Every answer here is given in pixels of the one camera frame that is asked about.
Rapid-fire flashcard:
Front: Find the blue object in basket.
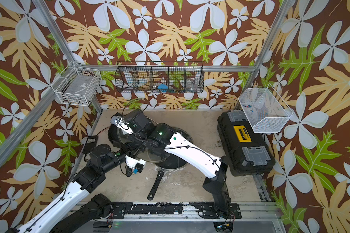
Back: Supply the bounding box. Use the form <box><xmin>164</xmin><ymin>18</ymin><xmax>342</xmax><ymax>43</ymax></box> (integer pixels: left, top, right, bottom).
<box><xmin>157</xmin><ymin>84</ymin><xmax>169</xmax><ymax>92</ymax></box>

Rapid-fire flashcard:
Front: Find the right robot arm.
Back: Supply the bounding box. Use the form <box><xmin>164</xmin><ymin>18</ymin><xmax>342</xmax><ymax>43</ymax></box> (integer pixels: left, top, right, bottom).
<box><xmin>111</xmin><ymin>110</ymin><xmax>230</xmax><ymax>218</ymax></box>

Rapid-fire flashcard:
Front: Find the black front frying pan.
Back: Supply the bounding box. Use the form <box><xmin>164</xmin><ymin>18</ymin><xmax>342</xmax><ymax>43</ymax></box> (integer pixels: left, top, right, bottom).
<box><xmin>146</xmin><ymin>128</ymin><xmax>194</xmax><ymax>202</ymax></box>

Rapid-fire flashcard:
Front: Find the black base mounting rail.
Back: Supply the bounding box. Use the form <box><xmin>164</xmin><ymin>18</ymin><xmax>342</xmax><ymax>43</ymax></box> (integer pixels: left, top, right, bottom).
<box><xmin>93</xmin><ymin>202</ymin><xmax>242</xmax><ymax>219</ymax></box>

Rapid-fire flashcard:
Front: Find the black power adapter brick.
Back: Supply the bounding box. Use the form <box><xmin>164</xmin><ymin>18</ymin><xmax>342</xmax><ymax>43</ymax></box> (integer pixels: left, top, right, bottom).
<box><xmin>82</xmin><ymin>136</ymin><xmax>98</xmax><ymax>154</ymax></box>

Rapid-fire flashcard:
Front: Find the black back frying pan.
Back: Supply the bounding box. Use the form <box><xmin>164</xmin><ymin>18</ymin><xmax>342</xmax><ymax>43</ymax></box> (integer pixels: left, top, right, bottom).
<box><xmin>108</xmin><ymin>124</ymin><xmax>141</xmax><ymax>151</ymax></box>

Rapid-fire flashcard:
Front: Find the white wire basket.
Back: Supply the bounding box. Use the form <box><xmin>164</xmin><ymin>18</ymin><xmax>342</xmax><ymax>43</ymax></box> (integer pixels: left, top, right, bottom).
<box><xmin>51</xmin><ymin>62</ymin><xmax>102</xmax><ymax>106</ymax></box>
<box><xmin>238</xmin><ymin>85</ymin><xmax>294</xmax><ymax>134</ymax></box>

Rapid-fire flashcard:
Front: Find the white wire basket left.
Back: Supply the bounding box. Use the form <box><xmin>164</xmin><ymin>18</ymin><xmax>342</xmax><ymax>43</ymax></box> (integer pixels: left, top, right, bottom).
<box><xmin>51</xmin><ymin>62</ymin><xmax>102</xmax><ymax>106</ymax></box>

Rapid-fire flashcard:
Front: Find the white wire basket right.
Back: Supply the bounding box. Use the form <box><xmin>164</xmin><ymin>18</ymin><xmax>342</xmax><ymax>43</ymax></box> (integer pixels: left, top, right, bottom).
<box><xmin>238</xmin><ymin>85</ymin><xmax>294</xmax><ymax>134</ymax></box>

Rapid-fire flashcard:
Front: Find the black wire basket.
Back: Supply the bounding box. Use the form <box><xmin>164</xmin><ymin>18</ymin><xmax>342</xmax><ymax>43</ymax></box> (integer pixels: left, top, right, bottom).
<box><xmin>114</xmin><ymin>61</ymin><xmax>205</xmax><ymax>93</ymax></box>

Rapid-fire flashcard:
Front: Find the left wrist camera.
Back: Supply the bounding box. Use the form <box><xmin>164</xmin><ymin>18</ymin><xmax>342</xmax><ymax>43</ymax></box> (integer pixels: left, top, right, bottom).
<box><xmin>126</xmin><ymin>159</ymin><xmax>146</xmax><ymax>177</ymax></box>

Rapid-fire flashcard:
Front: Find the black frying pan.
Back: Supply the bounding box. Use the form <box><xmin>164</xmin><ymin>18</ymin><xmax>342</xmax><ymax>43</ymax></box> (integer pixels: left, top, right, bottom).
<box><xmin>146</xmin><ymin>128</ymin><xmax>194</xmax><ymax>202</ymax></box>
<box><xmin>108</xmin><ymin>124</ymin><xmax>141</xmax><ymax>151</ymax></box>

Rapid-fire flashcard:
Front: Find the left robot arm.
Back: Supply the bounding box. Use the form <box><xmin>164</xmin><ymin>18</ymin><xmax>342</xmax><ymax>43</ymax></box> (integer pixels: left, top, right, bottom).
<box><xmin>7</xmin><ymin>145</ymin><xmax>132</xmax><ymax>233</ymax></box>

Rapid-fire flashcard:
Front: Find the black yellow tool case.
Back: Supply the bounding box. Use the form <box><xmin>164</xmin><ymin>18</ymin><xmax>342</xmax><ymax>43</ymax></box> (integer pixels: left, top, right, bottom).
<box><xmin>217</xmin><ymin>110</ymin><xmax>275</xmax><ymax>177</ymax></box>

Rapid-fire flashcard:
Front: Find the aluminium frame post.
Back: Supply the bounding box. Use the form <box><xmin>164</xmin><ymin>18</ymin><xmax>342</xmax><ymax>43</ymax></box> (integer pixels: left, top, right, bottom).
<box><xmin>31</xmin><ymin>0</ymin><xmax>103</xmax><ymax>114</ymax></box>

